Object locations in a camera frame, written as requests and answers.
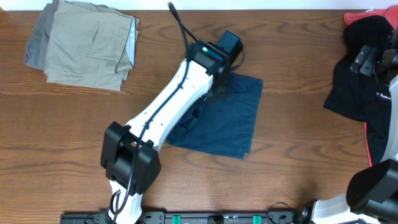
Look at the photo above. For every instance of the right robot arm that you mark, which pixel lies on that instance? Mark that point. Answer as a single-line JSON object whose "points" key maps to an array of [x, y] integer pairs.
{"points": [[371, 196]]}

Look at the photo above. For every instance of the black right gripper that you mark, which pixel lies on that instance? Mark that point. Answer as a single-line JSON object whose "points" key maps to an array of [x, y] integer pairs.
{"points": [[366, 61]]}

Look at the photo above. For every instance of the folded khaki trousers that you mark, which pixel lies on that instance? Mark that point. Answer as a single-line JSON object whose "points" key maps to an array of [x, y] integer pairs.
{"points": [[90, 46]]}

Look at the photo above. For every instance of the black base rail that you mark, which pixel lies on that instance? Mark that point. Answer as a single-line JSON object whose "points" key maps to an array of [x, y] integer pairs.
{"points": [[277, 217]]}

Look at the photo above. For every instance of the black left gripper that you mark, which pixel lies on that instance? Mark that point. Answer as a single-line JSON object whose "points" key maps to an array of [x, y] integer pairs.
{"points": [[224, 93]]}

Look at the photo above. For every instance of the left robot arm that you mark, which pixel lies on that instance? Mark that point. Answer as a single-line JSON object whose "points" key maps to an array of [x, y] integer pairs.
{"points": [[130, 152]]}

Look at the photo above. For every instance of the red garment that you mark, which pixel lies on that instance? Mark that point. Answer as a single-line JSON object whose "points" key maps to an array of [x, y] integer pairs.
{"points": [[390, 14]]}

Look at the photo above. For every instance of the navy blue cloth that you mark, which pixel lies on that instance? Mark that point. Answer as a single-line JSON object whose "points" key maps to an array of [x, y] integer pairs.
{"points": [[221, 127]]}

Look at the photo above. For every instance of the black t-shirt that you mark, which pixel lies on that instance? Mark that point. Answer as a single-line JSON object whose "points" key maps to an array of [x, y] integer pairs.
{"points": [[357, 96]]}

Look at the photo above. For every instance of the folded grey garment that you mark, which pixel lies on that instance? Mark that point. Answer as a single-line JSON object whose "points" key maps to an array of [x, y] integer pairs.
{"points": [[36, 47]]}

